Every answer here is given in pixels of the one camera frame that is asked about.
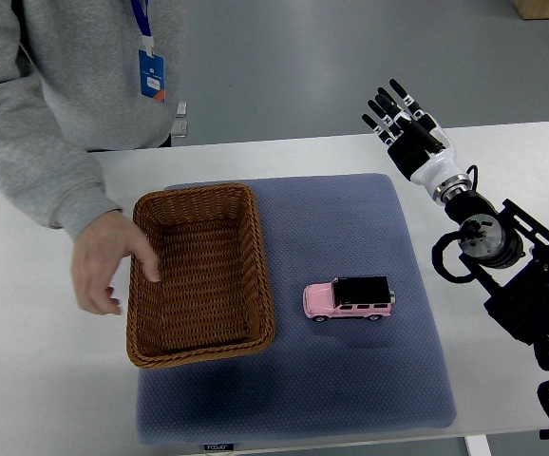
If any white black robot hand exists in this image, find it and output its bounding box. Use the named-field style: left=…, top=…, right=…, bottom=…
left=361, top=79, right=472, bottom=200

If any blue-grey padded mat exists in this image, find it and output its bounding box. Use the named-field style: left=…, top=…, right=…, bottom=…
left=135, top=173, right=460, bottom=447

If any blue ID badge with lanyard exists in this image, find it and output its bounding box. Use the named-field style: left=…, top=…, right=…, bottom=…
left=130, top=0, right=166, bottom=104

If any wooden box corner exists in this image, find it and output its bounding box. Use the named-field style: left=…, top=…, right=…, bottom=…
left=511, top=0, right=549, bottom=20

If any pink toy car black roof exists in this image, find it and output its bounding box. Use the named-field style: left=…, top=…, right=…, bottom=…
left=302, top=276, right=396, bottom=322

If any upper floor socket plate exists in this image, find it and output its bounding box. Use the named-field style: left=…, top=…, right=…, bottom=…
left=176, top=101, right=187, bottom=118

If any lower floor socket plate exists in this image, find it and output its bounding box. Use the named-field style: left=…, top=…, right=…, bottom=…
left=171, top=120, right=188, bottom=138

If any person's bare hand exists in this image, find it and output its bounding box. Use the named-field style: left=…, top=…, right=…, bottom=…
left=70, top=210, right=161, bottom=315

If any grey sweatshirt sleeve forearm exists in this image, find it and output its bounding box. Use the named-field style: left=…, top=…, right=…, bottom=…
left=0, top=74, right=121, bottom=238

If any floor socket plate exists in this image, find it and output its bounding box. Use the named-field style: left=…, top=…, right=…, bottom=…
left=171, top=120, right=188, bottom=138
left=176, top=101, right=187, bottom=118

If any brown wicker basket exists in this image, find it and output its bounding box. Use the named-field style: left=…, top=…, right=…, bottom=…
left=126, top=183, right=275, bottom=370

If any grey sweatshirt torso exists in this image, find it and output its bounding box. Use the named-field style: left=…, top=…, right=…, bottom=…
left=0, top=1, right=187, bottom=152

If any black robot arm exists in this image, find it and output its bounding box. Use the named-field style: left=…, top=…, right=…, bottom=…
left=362, top=80, right=549, bottom=371

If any black cable loop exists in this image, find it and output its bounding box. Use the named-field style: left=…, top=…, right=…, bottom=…
left=431, top=230, right=480, bottom=284

